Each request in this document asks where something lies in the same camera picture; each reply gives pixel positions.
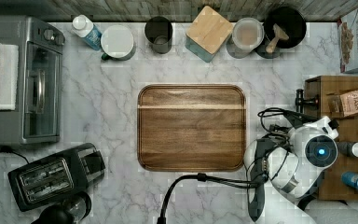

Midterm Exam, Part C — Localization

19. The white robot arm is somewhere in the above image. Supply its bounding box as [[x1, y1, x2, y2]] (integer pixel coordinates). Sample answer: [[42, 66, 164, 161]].
[[243, 107, 338, 224]]

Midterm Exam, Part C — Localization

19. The wooden cutting board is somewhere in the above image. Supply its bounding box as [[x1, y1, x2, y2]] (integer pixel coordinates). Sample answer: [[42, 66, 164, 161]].
[[137, 84, 246, 172]]

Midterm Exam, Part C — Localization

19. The dark empty cup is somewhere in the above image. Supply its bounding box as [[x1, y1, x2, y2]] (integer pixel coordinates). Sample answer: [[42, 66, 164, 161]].
[[145, 16, 173, 54]]

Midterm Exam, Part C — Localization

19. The teal container with wooden lid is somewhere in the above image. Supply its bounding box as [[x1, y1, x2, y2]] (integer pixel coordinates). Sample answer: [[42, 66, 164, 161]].
[[186, 6, 233, 63]]

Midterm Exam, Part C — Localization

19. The clear lidded jar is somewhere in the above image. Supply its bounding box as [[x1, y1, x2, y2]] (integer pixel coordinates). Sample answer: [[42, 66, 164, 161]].
[[227, 18, 265, 59]]

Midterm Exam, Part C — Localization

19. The wooden scoop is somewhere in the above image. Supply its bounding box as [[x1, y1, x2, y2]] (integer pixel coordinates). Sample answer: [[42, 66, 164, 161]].
[[266, 24, 289, 53]]

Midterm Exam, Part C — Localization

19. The clear bottle blue label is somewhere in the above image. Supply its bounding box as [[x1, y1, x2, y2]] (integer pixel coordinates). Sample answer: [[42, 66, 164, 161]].
[[72, 15, 102, 50]]

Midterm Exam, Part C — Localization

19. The black round appliance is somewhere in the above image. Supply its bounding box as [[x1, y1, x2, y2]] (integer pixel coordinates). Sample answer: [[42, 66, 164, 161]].
[[31, 191, 92, 224]]

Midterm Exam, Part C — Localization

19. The silver toaster oven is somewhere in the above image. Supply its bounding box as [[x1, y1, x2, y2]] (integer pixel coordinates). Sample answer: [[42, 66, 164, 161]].
[[0, 15, 65, 145]]

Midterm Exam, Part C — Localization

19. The black bowl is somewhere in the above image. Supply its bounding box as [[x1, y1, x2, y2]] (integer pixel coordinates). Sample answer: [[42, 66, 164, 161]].
[[255, 7, 307, 59]]

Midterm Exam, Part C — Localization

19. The black toaster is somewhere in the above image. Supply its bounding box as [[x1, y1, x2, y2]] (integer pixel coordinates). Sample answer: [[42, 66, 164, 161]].
[[7, 143, 105, 212]]

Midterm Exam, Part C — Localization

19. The brown tea box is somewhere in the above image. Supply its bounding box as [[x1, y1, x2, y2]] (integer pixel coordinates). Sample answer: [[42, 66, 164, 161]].
[[327, 90, 358, 119]]

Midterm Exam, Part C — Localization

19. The dark bottle white cap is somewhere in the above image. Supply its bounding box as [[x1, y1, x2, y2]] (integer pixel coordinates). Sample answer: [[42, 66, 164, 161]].
[[337, 142, 358, 158]]

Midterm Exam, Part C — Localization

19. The blue bottle white cap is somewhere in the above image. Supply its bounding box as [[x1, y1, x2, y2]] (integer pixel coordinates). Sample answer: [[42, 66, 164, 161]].
[[341, 172, 358, 189]]

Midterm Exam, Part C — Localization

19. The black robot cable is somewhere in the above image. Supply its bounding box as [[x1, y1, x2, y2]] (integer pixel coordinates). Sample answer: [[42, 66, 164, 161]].
[[156, 173, 262, 224]]

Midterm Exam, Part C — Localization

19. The black drawer handle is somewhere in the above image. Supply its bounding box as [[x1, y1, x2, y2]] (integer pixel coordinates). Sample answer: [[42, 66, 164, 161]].
[[295, 89, 320, 113]]

